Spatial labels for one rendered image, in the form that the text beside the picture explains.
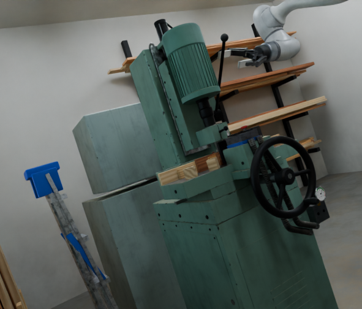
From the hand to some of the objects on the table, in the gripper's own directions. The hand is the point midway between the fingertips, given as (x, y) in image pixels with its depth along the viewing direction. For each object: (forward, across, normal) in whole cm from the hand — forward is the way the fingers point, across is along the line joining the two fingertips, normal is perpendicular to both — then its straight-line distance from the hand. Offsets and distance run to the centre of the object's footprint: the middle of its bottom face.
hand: (230, 59), depth 146 cm
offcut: (+38, -29, -30) cm, 56 cm away
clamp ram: (+14, -27, -31) cm, 44 cm away
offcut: (+28, -30, -30) cm, 50 cm away
